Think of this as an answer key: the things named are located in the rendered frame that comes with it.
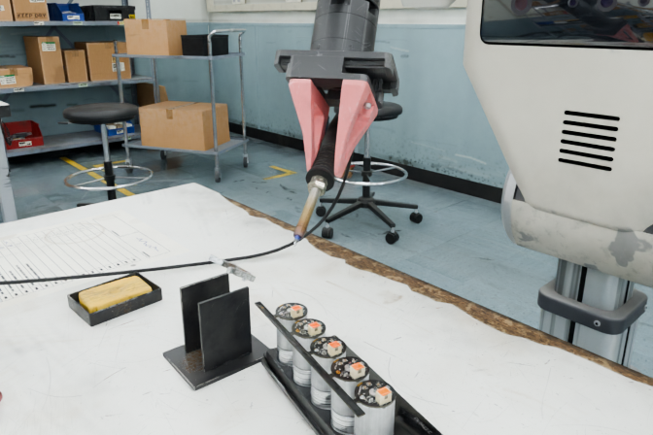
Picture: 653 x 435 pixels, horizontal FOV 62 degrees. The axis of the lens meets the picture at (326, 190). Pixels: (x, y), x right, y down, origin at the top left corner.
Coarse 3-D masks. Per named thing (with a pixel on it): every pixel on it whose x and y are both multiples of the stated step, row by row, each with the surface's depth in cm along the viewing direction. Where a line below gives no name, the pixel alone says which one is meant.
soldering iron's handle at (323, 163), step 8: (336, 120) 50; (328, 128) 50; (336, 128) 49; (328, 136) 48; (336, 136) 48; (328, 144) 47; (320, 152) 47; (328, 152) 47; (320, 160) 46; (328, 160) 46; (312, 168) 45; (320, 168) 45; (328, 168) 45; (312, 176) 45; (328, 176) 45; (328, 184) 46
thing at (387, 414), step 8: (368, 392) 33; (368, 408) 32; (384, 408) 32; (392, 408) 32; (368, 416) 32; (376, 416) 32; (384, 416) 32; (392, 416) 32; (360, 424) 33; (368, 424) 32; (376, 424) 32; (384, 424) 32; (392, 424) 33; (360, 432) 33; (368, 432) 32; (376, 432) 32; (384, 432) 32; (392, 432) 33
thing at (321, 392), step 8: (320, 360) 37; (328, 360) 36; (312, 368) 37; (328, 368) 37; (312, 376) 38; (320, 376) 37; (312, 384) 38; (320, 384) 37; (312, 392) 38; (320, 392) 37; (328, 392) 37; (312, 400) 38; (320, 400) 37; (328, 400) 37; (328, 408) 38
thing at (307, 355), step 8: (256, 304) 43; (264, 312) 42; (272, 320) 41; (280, 328) 40; (288, 336) 39; (296, 344) 38; (304, 352) 37; (312, 352) 37; (312, 360) 36; (320, 368) 35; (328, 376) 34; (328, 384) 34; (336, 384) 34; (336, 392) 33; (344, 392) 33; (344, 400) 32; (352, 400) 32; (360, 400) 32; (352, 408) 32; (360, 408) 32; (360, 416) 31
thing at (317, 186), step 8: (320, 176) 45; (312, 184) 44; (320, 184) 44; (312, 192) 44; (320, 192) 44; (312, 200) 43; (304, 208) 43; (312, 208) 43; (304, 216) 42; (296, 224) 42; (304, 224) 41; (296, 232) 41; (304, 232) 41
